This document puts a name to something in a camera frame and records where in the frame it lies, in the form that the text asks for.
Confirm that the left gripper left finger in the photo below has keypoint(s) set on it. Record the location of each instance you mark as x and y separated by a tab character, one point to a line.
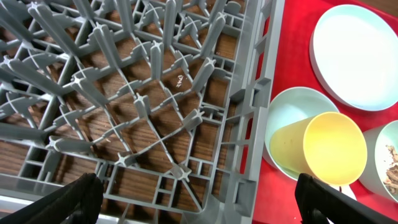
78	202

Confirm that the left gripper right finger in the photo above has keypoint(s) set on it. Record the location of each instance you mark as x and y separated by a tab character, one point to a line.
318	203

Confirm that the yellow plastic cup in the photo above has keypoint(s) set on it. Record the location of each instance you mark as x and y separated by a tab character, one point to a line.
329	146

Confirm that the light green bowl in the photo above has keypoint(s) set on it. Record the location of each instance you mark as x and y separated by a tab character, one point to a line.
289	106
376	166

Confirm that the food scraps rice and nuts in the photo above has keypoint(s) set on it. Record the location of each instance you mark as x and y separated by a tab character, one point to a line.
391	173

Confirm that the red serving tray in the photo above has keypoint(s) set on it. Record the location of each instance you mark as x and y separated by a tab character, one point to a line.
275	201

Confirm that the light blue plate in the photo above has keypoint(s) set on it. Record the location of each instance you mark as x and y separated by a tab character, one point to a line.
353	52

